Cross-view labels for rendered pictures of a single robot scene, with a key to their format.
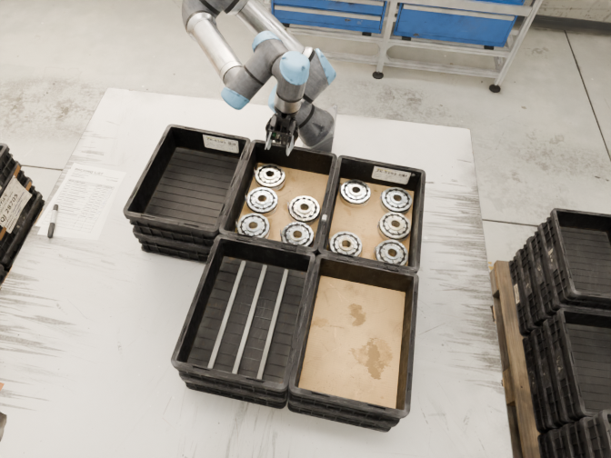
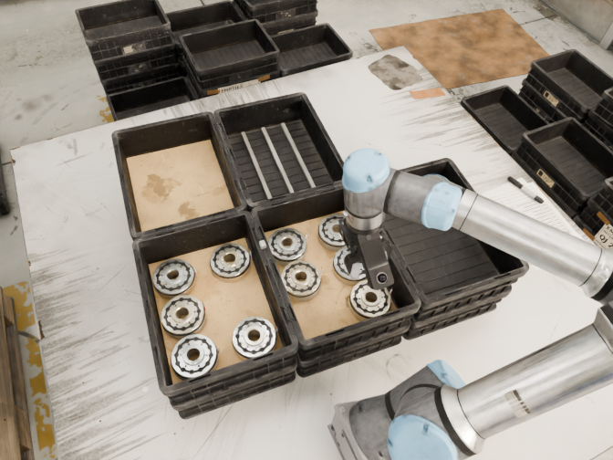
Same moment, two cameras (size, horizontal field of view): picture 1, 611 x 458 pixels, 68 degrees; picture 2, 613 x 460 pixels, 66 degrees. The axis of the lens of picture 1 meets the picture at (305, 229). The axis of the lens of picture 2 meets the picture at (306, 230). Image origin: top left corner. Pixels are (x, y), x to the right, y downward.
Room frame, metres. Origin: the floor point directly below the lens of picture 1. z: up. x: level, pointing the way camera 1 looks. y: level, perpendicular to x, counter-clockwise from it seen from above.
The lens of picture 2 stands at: (1.41, -0.28, 1.90)
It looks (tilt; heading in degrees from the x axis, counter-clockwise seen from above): 55 degrees down; 150
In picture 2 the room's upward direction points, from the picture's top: 4 degrees clockwise
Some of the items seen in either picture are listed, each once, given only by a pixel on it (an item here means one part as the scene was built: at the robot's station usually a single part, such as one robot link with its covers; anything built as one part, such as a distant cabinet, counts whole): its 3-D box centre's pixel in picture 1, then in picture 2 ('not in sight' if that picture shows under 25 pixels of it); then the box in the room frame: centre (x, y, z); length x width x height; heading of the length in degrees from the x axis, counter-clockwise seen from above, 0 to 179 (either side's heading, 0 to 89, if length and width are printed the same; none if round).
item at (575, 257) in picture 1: (569, 279); not in sight; (1.00, -1.15, 0.37); 0.40 x 0.30 x 0.45; 178
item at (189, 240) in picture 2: (372, 219); (213, 302); (0.86, -0.21, 0.87); 0.40 x 0.30 x 0.11; 173
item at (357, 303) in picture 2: (270, 174); (370, 298); (1.02, 0.14, 0.86); 0.10 x 0.10 x 0.01
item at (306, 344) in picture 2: (281, 193); (330, 256); (0.90, 0.09, 0.92); 0.40 x 0.30 x 0.02; 173
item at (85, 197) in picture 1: (82, 199); (533, 220); (0.95, 0.82, 0.70); 0.33 x 0.23 x 0.01; 178
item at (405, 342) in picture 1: (355, 335); (180, 182); (0.47, -0.16, 0.87); 0.40 x 0.30 x 0.11; 173
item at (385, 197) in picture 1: (396, 199); (193, 355); (0.96, -0.30, 0.86); 0.10 x 0.10 x 0.01
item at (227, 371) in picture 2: (375, 210); (211, 292); (0.86, -0.21, 0.92); 0.40 x 0.30 x 0.02; 173
